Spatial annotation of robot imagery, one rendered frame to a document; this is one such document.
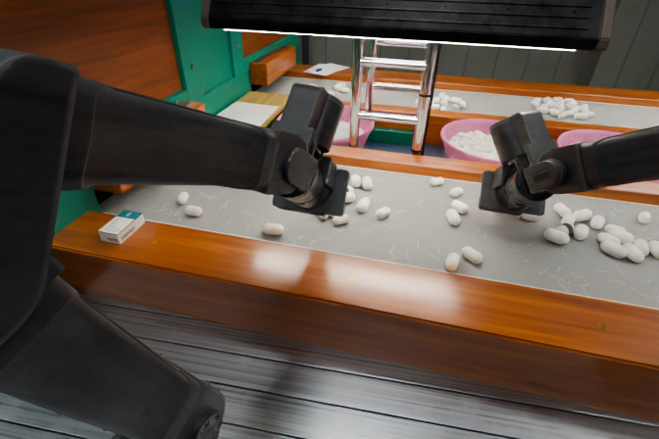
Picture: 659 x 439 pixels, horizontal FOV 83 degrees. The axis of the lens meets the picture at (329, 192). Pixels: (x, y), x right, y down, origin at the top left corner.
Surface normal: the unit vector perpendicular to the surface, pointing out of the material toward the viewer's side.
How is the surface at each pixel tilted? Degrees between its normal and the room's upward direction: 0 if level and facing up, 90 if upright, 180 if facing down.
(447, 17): 58
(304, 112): 49
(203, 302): 90
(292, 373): 0
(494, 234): 0
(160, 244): 0
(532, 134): 45
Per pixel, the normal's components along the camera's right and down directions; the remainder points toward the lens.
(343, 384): 0.02, -0.85
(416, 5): -0.19, -0.01
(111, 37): 0.97, 0.14
